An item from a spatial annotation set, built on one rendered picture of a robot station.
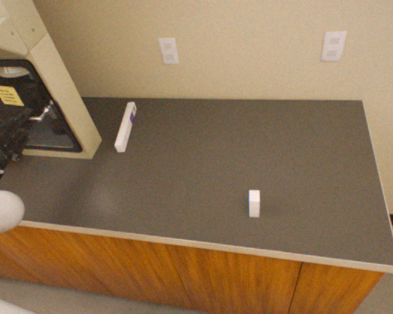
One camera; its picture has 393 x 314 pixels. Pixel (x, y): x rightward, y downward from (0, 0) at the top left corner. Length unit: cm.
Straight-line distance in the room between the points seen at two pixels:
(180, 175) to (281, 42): 63
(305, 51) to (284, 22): 14
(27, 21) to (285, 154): 92
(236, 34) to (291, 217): 71
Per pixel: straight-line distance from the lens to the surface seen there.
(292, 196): 107
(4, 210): 90
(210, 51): 135
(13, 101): 124
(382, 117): 158
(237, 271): 122
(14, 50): 103
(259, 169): 113
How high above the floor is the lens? 181
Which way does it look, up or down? 48 degrees down
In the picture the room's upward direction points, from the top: 12 degrees counter-clockwise
